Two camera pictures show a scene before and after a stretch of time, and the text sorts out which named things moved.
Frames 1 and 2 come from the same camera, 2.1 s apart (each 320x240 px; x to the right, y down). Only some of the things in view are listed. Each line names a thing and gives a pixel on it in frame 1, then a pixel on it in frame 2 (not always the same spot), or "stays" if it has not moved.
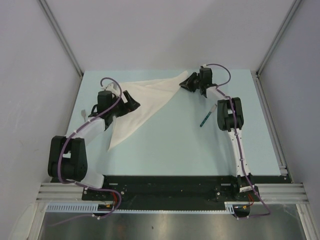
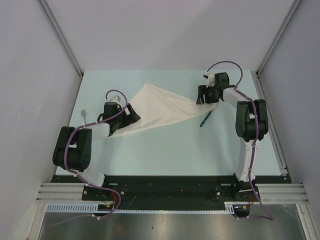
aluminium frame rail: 55,191 stays
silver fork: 83,113 stays
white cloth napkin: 150,95 to 155,107
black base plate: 142,193 stays
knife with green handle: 212,110 stays
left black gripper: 131,105 to 130,118
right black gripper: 187,84 to 203,90
